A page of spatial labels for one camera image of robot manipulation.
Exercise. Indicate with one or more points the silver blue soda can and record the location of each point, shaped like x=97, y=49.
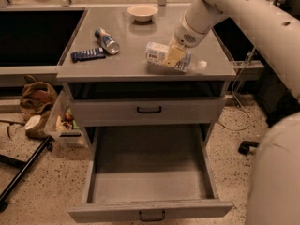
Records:
x=106, y=41

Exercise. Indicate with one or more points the clear plastic water bottle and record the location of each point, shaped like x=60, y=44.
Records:
x=155, y=55

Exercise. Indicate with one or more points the black tripod legs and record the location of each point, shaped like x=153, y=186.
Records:
x=23, y=167

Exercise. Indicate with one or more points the clear plastic toy bin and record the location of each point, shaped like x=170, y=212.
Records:
x=61, y=125

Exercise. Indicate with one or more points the white ceramic bowl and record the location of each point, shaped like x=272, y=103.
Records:
x=142, y=13

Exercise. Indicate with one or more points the grey drawer cabinet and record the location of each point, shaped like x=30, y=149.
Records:
x=127, y=75

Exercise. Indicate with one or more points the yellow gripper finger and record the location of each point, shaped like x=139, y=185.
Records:
x=174, y=55

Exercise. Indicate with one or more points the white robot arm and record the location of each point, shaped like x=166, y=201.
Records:
x=274, y=190

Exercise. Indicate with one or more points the black office chair base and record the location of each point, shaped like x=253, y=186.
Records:
x=245, y=146

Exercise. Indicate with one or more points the brown bag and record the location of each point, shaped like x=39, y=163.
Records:
x=36, y=104

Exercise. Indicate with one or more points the blue snack bar wrapper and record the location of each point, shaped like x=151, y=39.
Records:
x=87, y=55

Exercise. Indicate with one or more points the open bottom grey drawer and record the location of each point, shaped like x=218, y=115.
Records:
x=149, y=173

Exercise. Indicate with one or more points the closed upper grey drawer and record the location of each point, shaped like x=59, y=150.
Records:
x=132, y=112

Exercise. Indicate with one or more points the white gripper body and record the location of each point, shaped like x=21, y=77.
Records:
x=186, y=36

